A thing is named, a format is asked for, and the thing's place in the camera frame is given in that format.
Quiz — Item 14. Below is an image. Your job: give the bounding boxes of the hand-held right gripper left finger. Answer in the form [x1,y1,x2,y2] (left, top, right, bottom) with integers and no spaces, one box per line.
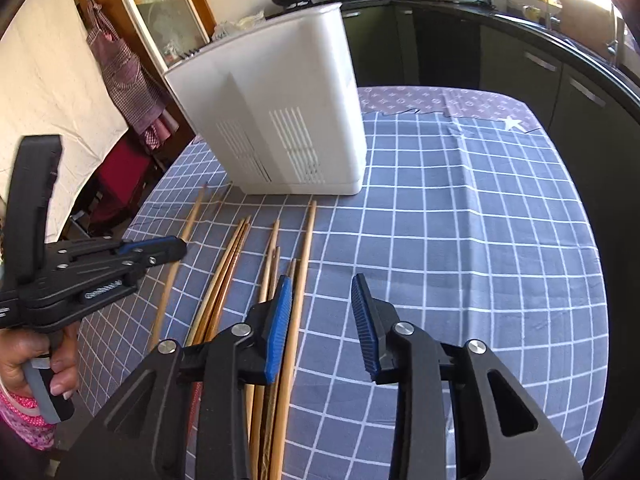
[55,275,294,480]

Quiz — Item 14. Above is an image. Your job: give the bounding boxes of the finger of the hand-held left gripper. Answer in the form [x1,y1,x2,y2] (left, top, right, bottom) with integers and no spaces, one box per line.
[46,235,188,282]

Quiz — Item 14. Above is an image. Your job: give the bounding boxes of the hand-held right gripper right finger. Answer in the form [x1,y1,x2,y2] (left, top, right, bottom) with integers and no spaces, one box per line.
[350,274,586,480]

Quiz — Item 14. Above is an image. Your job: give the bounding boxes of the long wooden chopstick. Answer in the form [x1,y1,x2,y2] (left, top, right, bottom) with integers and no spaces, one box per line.
[267,200,318,480]

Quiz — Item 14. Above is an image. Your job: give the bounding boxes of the pile of wooden chopsticks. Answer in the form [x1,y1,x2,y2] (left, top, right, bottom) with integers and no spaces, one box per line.
[147,182,301,480]

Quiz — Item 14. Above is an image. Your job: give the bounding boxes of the white slotted utensil holder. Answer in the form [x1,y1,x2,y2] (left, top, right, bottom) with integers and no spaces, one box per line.
[164,1,368,196]

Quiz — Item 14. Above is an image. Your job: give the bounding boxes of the person's left hand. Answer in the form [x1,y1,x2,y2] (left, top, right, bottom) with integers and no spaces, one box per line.
[0,321,82,411]

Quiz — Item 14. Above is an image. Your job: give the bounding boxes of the red chair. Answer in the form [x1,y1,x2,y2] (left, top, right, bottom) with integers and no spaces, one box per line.
[92,135,156,226]

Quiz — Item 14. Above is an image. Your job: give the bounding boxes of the blue-grey checked tablecloth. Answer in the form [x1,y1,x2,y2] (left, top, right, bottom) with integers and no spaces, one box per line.
[77,110,608,480]

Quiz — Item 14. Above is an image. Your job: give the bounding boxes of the white hanging cloth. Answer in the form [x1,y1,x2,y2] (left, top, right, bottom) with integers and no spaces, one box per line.
[0,0,131,241]

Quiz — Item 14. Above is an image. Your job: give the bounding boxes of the checked hanging apron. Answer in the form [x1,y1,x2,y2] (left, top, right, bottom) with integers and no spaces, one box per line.
[82,0,173,151]

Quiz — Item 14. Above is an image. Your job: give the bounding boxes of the pink dotted clothing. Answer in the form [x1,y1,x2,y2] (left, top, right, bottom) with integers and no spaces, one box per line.
[0,387,56,451]

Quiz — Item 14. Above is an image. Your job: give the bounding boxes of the glass cabinet door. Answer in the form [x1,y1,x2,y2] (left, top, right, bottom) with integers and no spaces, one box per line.
[107,0,211,73]

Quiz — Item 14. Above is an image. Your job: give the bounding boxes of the clear plastic bag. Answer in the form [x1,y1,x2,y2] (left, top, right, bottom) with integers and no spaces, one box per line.
[214,10,267,42]

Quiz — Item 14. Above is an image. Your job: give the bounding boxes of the purple patterned cloth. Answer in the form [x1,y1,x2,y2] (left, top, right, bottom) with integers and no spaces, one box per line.
[357,85,543,133]

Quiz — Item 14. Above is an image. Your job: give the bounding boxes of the dark kitchen cabinets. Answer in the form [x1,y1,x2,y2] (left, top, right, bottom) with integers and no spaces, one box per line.
[342,0,640,261]

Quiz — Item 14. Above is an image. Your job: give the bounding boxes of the wooden cutting board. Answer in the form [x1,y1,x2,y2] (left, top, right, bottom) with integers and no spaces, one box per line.
[557,0,614,36]

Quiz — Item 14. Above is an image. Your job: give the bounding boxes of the metal faucet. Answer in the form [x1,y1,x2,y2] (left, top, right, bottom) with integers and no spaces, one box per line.
[606,5,629,66]

